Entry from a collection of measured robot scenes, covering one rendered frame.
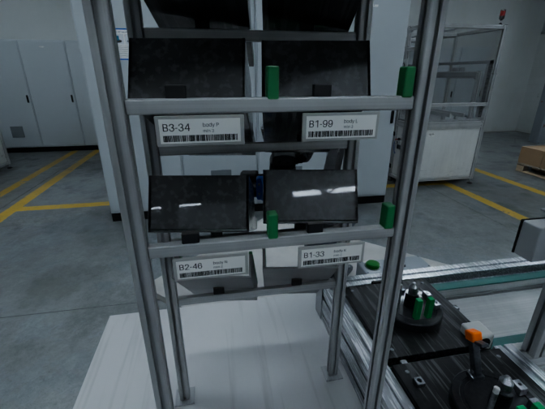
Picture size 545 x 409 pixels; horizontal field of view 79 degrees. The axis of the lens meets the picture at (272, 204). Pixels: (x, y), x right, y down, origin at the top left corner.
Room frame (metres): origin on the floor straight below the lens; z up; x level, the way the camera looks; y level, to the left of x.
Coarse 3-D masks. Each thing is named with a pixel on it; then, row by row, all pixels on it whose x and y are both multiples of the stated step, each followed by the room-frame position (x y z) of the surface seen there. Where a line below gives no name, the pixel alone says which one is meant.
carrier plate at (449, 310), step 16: (352, 288) 0.72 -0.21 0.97; (368, 288) 0.72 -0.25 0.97; (432, 288) 0.72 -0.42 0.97; (352, 304) 0.66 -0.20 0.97; (368, 304) 0.66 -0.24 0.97; (448, 304) 0.66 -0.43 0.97; (368, 320) 0.60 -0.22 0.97; (448, 320) 0.60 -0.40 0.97; (464, 320) 0.60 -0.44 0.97; (400, 336) 0.55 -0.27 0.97; (416, 336) 0.55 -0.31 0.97; (432, 336) 0.55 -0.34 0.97; (448, 336) 0.55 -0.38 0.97; (464, 336) 0.55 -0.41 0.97; (400, 352) 0.51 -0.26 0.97; (416, 352) 0.51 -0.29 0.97; (432, 352) 0.51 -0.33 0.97; (448, 352) 0.52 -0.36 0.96; (464, 352) 0.53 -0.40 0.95
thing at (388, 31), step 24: (384, 0) 3.78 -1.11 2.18; (408, 0) 3.83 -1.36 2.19; (384, 24) 3.78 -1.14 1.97; (384, 48) 3.79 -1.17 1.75; (384, 72) 3.80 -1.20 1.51; (384, 120) 3.81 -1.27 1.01; (360, 144) 3.76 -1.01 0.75; (384, 144) 3.81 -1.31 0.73; (360, 168) 3.76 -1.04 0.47; (384, 168) 3.82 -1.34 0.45; (360, 192) 3.77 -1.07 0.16; (384, 192) 3.83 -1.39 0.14
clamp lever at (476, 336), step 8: (472, 336) 0.45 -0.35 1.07; (480, 336) 0.45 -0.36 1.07; (472, 344) 0.45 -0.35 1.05; (480, 344) 0.43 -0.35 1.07; (488, 344) 0.43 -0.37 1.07; (472, 352) 0.44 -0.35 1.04; (472, 360) 0.44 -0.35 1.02; (480, 360) 0.44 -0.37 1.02; (472, 368) 0.44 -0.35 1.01; (480, 368) 0.43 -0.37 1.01
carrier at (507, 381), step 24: (432, 360) 0.49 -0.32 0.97; (456, 360) 0.49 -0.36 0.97; (504, 360) 0.49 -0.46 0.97; (408, 384) 0.44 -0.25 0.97; (432, 384) 0.44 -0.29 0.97; (456, 384) 0.42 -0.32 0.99; (480, 384) 0.42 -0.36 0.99; (504, 384) 0.38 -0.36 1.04; (528, 384) 0.44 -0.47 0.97; (432, 408) 0.39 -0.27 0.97; (456, 408) 0.38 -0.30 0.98; (480, 408) 0.37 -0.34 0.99; (504, 408) 0.37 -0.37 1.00; (528, 408) 0.37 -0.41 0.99
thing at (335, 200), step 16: (272, 176) 0.43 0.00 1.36; (288, 176) 0.44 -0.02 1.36; (304, 176) 0.44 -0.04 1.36; (320, 176) 0.44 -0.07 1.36; (336, 176) 0.44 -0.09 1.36; (352, 176) 0.44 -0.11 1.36; (272, 192) 0.43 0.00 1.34; (288, 192) 0.43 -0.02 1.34; (304, 192) 0.43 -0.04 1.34; (320, 192) 0.43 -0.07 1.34; (336, 192) 0.43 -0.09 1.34; (352, 192) 0.43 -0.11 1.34; (272, 208) 0.42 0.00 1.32; (288, 208) 0.42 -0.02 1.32; (304, 208) 0.42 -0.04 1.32; (320, 208) 0.42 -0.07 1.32; (336, 208) 0.42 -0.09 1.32; (352, 208) 0.42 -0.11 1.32
